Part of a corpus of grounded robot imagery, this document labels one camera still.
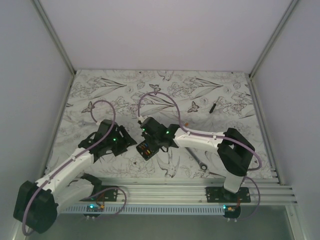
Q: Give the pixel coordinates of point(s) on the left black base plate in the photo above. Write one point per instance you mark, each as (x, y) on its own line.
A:
(104, 193)

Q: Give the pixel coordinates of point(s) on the black fuse box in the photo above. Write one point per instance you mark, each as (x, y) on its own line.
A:
(147, 150)

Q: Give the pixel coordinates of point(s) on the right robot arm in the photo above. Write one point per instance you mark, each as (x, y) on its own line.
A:
(233, 149)

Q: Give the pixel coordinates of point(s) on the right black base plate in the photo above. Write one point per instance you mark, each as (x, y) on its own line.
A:
(217, 194)

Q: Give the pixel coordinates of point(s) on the aluminium rail frame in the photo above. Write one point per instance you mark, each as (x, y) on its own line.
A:
(194, 192)

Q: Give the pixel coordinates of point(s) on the grey slotted cable duct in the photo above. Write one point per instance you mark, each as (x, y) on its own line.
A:
(146, 209)

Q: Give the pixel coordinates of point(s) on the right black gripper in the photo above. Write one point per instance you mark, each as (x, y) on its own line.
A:
(143, 133)

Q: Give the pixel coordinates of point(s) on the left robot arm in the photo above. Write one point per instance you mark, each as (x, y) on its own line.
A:
(39, 203)

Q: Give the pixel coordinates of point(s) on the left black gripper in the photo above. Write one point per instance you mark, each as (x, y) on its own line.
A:
(125, 141)

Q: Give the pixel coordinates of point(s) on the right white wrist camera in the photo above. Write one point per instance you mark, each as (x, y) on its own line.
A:
(141, 119)

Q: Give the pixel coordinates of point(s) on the floral patterned mat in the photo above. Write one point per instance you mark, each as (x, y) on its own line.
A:
(169, 97)

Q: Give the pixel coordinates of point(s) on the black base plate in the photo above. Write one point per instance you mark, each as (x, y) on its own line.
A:
(104, 193)
(217, 194)

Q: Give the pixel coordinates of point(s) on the silver ratchet wrench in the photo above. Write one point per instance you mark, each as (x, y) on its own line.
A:
(202, 165)

